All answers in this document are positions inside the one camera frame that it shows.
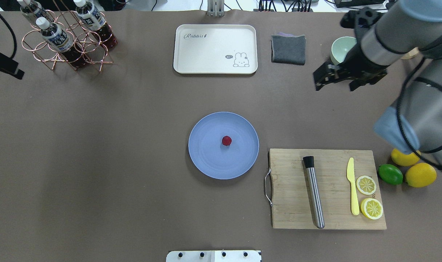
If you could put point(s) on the beige rabbit tray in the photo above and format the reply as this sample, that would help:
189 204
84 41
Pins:
215 49

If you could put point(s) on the aluminium frame post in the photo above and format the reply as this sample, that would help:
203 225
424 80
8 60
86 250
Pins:
215 8

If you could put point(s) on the green lime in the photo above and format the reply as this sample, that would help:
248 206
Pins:
390 174

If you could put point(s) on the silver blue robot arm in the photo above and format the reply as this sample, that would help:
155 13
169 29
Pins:
413 122

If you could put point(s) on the blue round plate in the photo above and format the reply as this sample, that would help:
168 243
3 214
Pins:
223 145

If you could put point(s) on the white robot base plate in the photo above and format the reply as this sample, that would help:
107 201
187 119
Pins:
215 256

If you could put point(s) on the red strawberry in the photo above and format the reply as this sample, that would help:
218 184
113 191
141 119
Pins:
226 141

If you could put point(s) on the black camera stand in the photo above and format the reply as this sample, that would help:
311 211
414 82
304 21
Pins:
7 63

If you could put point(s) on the lemon half slice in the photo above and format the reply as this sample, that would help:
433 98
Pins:
366 185
371 208

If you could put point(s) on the wooden cutting board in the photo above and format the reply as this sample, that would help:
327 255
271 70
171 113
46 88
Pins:
291 201

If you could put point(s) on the grey folded cloth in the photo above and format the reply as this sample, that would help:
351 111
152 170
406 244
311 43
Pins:
288 49

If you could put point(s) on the yellow lemon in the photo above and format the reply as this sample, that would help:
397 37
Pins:
420 175
402 159

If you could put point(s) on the dark drink bottle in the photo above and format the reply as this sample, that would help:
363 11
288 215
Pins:
58 39
32 10
94 21

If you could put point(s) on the copper wire bottle rack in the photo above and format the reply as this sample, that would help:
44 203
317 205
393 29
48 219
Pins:
97 53

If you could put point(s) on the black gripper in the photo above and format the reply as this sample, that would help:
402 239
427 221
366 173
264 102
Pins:
356 57

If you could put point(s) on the green bowl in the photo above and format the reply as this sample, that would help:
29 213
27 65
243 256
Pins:
340 48

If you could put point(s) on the yellow plastic knife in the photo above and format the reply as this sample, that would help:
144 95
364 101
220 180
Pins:
354 204

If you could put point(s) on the steel muddler black tip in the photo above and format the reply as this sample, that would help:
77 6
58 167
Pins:
317 212

